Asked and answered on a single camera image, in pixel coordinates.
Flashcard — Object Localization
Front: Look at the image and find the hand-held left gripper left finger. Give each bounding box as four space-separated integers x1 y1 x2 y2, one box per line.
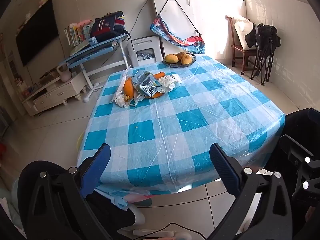
17 144 112 240

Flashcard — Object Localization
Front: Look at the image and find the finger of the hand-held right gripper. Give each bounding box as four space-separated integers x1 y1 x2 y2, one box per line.
279 134 320 207

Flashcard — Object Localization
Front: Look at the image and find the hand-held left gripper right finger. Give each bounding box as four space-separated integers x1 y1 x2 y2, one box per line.
209 143 307 240

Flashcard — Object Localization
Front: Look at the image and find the yellow plastic basin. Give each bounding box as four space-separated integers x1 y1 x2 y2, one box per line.
76 132 87 153

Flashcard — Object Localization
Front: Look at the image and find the white tissue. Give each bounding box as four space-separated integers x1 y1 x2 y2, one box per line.
130 90 144 104
114 94 130 108

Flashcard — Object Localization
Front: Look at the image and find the rough orange peel piece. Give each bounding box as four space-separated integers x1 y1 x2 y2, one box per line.
124 77 134 100

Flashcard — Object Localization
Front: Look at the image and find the clear plastic wrapper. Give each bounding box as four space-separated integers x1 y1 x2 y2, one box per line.
115 67 132 100

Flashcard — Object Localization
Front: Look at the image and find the white plastic bag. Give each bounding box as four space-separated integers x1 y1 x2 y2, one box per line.
160 74 182 93

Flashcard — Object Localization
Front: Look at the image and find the silver printed carton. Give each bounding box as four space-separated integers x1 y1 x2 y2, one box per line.
139 74 163 97
131 70 150 85

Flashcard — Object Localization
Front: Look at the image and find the person's leg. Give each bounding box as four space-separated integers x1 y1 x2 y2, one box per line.
86 191 137 240

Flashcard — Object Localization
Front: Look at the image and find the pink slipper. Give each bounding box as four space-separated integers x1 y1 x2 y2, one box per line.
126 194 153 207

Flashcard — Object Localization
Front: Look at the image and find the blue checked tablecloth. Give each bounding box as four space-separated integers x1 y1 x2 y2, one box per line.
76 54 285 197

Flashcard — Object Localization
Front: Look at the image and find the cream television cabinet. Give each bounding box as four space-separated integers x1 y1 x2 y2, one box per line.
21 72 87 117

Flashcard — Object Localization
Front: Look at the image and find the pink kettlebell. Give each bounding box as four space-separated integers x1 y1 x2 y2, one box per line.
56 64 72 82

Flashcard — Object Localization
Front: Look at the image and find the brown box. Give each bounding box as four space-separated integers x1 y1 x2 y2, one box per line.
40 71 59 83

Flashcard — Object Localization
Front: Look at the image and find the dark woven fruit basket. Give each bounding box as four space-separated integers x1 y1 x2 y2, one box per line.
162 53 197 68

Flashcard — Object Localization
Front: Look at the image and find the wooden chair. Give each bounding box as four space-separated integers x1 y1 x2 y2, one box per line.
225 15 260 75

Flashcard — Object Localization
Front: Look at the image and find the black folded chair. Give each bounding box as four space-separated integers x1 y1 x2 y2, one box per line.
244 23 281 85

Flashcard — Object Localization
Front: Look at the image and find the blue study desk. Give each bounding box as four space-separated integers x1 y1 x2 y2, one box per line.
60 34 130 103

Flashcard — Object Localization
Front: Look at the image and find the colourful hanging bag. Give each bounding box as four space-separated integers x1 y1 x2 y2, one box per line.
150 0 206 55

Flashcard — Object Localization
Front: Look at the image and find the white pillow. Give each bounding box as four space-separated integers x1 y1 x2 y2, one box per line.
231 15 258 50

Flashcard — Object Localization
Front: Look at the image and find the row of books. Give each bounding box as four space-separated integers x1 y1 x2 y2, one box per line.
64 22 93 47

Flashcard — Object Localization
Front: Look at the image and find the navy red backpack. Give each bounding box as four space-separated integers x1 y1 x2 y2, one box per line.
90 11 130 43

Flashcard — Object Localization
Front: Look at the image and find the white cabinet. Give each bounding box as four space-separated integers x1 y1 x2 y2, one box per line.
149 0 247 60

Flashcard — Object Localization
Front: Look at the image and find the black television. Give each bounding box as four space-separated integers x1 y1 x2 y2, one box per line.
15 0 60 67

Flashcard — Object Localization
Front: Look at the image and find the thin black cable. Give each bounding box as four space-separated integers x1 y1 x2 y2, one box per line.
117 222 208 238

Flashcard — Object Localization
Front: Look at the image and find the black power cable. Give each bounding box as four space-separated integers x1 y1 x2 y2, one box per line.
130 0 151 34

